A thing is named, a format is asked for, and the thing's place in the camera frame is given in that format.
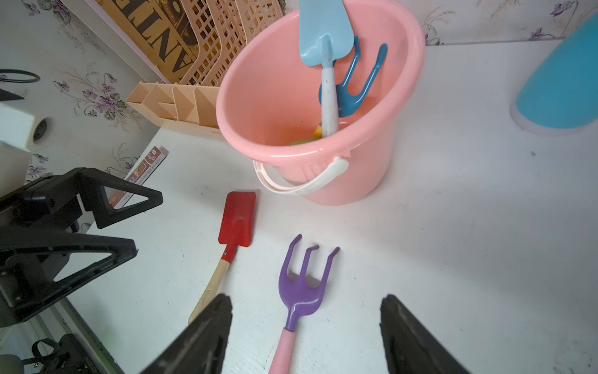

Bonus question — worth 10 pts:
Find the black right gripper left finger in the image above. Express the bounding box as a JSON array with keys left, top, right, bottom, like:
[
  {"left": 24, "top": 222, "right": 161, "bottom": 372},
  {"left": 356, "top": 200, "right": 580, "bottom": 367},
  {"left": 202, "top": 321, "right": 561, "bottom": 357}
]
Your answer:
[{"left": 143, "top": 294, "right": 233, "bottom": 374}]

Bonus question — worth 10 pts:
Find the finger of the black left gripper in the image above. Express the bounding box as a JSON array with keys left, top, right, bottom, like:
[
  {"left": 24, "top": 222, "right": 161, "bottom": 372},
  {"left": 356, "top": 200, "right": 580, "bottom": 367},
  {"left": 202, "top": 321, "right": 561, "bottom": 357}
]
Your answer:
[
  {"left": 18, "top": 168, "right": 164, "bottom": 229},
  {"left": 1, "top": 227, "right": 138, "bottom": 323}
]

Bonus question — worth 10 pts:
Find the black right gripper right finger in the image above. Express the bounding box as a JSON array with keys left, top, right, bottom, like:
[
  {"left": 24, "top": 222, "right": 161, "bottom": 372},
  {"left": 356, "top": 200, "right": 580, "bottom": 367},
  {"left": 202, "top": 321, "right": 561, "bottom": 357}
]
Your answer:
[{"left": 380, "top": 295, "right": 468, "bottom": 374}]

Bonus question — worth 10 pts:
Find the purple fork pink handle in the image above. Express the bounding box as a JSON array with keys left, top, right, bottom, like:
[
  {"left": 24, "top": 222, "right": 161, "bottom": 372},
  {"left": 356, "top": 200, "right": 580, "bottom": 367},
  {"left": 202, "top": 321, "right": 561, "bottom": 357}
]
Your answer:
[{"left": 269, "top": 235, "right": 340, "bottom": 373}]

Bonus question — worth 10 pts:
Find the red shovel wooden handle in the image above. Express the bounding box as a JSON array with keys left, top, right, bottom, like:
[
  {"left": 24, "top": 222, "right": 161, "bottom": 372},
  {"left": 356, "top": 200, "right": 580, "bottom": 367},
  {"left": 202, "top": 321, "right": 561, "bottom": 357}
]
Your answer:
[{"left": 188, "top": 191, "right": 257, "bottom": 324}]

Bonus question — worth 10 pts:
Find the teal fork yellow handle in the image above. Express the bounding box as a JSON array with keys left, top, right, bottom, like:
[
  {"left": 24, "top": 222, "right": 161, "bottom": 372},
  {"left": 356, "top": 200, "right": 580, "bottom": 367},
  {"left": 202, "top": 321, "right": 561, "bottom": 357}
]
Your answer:
[{"left": 318, "top": 35, "right": 389, "bottom": 118}]

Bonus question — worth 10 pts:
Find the light blue trowel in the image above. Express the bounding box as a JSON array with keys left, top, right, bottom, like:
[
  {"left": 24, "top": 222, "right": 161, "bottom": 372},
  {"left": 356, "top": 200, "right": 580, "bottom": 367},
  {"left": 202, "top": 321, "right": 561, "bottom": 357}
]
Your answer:
[{"left": 300, "top": 0, "right": 354, "bottom": 137}]

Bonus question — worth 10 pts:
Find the red brown book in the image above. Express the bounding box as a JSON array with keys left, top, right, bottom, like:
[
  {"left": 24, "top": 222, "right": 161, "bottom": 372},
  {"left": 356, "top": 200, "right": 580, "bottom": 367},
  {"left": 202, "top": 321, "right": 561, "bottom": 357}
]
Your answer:
[{"left": 109, "top": 146, "right": 169, "bottom": 209}]

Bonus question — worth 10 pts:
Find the yellow vintage magazine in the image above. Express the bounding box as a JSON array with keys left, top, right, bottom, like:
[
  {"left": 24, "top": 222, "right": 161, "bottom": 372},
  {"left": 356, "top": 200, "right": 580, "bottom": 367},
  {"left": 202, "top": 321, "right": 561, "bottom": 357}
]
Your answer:
[{"left": 88, "top": 0, "right": 199, "bottom": 83}]

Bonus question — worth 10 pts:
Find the pink plastic bucket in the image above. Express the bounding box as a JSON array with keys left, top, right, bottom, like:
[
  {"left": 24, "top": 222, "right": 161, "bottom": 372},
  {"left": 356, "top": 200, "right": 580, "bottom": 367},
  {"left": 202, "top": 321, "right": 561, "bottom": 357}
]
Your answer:
[{"left": 216, "top": 1, "right": 425, "bottom": 206}]

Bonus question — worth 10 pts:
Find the beige plastic file organizer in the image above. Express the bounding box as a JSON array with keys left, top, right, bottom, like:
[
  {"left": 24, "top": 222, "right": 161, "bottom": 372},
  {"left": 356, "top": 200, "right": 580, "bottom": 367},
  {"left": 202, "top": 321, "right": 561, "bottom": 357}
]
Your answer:
[{"left": 126, "top": 1, "right": 283, "bottom": 140}]

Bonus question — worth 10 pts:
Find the aluminium mounting rail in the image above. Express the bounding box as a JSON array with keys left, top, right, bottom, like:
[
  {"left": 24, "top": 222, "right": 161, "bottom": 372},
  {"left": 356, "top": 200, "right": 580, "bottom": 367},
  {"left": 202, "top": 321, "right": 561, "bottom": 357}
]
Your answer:
[{"left": 0, "top": 297, "right": 127, "bottom": 374}]

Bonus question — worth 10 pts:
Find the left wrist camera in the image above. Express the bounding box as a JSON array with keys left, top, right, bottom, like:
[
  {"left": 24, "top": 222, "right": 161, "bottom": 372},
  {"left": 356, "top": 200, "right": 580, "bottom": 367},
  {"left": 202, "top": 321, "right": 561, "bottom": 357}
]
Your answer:
[{"left": 1, "top": 102, "right": 52, "bottom": 196}]

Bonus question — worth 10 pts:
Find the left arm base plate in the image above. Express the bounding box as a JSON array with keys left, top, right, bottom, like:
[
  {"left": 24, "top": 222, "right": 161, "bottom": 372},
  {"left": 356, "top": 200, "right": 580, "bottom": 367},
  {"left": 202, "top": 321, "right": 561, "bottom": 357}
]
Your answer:
[{"left": 21, "top": 333, "right": 101, "bottom": 374}]

